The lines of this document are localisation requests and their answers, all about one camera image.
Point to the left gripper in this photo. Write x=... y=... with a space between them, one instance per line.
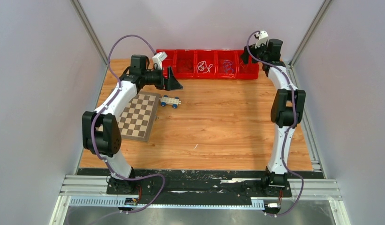
x=171 y=83

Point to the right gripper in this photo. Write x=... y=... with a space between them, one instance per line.
x=253 y=50

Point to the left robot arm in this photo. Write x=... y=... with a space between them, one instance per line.
x=100 y=131

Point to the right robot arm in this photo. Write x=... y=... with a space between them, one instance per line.
x=286 y=111

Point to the red bin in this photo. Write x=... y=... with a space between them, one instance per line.
x=184 y=63
x=227 y=64
x=246 y=71
x=205 y=64
x=169 y=60

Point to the white toy car blue wheels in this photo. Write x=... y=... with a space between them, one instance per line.
x=166 y=100

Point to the checkered chessboard mat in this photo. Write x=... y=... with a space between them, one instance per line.
x=136 y=121

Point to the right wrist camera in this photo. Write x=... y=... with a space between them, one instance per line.
x=261 y=37

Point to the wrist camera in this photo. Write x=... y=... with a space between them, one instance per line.
x=158 y=59
x=261 y=37

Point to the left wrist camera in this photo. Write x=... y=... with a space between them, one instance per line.
x=158 y=59

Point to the right aluminium frame post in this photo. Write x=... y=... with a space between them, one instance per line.
x=310 y=31

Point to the aluminium frame post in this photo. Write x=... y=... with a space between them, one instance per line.
x=310 y=31
x=90 y=30

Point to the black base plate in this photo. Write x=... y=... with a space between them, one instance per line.
x=190 y=187

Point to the left aluminium frame post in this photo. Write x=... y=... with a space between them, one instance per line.
x=90 y=30

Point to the aluminium front rail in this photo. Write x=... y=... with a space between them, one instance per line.
x=91 y=191

